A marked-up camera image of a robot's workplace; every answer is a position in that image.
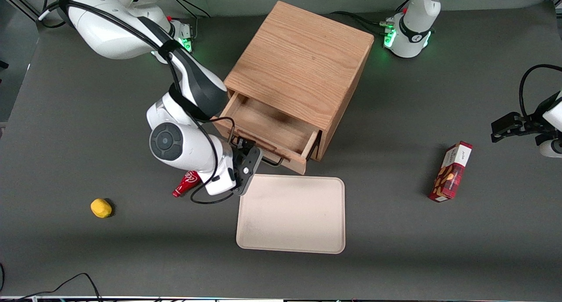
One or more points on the wooden drawer with box interior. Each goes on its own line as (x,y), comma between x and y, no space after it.
(272,126)

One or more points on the beige plastic tray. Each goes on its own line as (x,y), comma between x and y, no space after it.
(290,214)

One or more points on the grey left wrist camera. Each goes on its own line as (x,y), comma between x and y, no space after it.
(552,148)

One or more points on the red cola bottle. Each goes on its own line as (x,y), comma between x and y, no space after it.
(186,184)

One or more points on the red cookie box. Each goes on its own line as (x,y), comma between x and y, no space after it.
(451,172)

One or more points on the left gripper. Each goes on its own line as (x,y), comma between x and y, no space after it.
(530,122)

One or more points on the yellow lemon toy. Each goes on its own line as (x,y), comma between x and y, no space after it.
(101,208)

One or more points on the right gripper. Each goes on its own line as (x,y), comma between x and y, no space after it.
(240,153)

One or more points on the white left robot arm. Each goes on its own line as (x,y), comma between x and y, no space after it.
(412,25)

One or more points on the oak wooden drawer cabinet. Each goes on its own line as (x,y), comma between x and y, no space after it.
(298,60)

